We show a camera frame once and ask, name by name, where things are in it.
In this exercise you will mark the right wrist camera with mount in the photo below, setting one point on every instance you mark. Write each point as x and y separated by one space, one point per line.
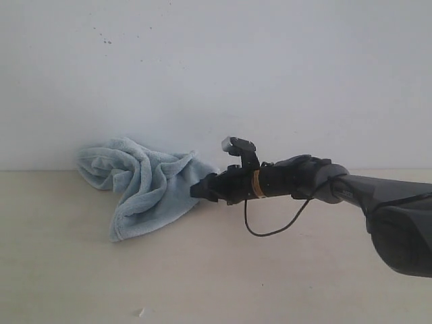
242 148

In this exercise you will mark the light blue fluffy towel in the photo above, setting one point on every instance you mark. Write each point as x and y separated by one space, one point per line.
154 186

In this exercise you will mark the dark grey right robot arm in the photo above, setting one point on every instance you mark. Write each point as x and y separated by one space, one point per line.
397 213

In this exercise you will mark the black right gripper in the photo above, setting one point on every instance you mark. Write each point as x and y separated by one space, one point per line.
234 185

